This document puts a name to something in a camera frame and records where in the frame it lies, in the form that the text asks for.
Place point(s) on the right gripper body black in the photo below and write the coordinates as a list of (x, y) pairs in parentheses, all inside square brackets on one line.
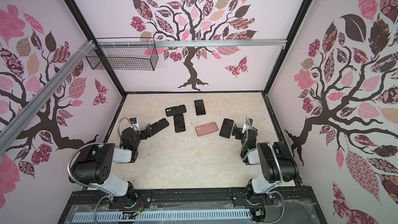
[(238, 131)]

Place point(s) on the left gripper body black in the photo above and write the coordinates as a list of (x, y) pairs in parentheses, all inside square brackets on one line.
[(146, 131)]

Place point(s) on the purple phone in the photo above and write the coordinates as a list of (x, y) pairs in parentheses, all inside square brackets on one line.
[(226, 128)]

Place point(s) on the pink phone case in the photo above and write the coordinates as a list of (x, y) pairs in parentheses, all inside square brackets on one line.
[(206, 129)]

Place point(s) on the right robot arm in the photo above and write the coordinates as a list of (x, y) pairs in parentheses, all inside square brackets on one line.
[(275, 159)]

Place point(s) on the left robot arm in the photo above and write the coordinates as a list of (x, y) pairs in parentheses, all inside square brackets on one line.
[(91, 165)]

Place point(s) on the large black phone case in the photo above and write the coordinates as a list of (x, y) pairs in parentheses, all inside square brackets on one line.
[(158, 126)]

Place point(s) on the dark phone screen up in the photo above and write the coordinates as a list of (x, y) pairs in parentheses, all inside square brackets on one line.
[(179, 123)]

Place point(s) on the small black phone case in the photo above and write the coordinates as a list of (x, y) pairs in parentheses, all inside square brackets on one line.
[(175, 110)]

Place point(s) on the silver-edged black phone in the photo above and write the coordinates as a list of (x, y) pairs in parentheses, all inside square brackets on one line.
[(199, 107)]

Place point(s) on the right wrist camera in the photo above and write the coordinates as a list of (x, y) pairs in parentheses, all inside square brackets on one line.
[(249, 125)]

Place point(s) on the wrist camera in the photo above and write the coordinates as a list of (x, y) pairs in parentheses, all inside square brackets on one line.
[(249, 125), (134, 122)]

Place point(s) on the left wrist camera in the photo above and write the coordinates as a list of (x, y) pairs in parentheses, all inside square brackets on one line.
[(134, 122)]

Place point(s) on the black wire basket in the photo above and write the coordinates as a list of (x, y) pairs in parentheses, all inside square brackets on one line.
[(124, 55)]

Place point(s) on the white slotted cable duct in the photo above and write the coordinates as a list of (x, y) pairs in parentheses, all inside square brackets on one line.
[(158, 216)]

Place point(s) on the back aluminium rail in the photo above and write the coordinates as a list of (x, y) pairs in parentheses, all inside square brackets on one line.
[(197, 43)]

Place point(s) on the aluminium rail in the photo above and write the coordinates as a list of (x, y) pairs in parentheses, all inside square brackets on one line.
[(17, 125), (197, 43)]

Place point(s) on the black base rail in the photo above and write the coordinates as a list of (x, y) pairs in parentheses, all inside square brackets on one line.
[(284, 205)]

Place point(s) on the left aluminium rail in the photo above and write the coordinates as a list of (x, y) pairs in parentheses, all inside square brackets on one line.
[(17, 125)]

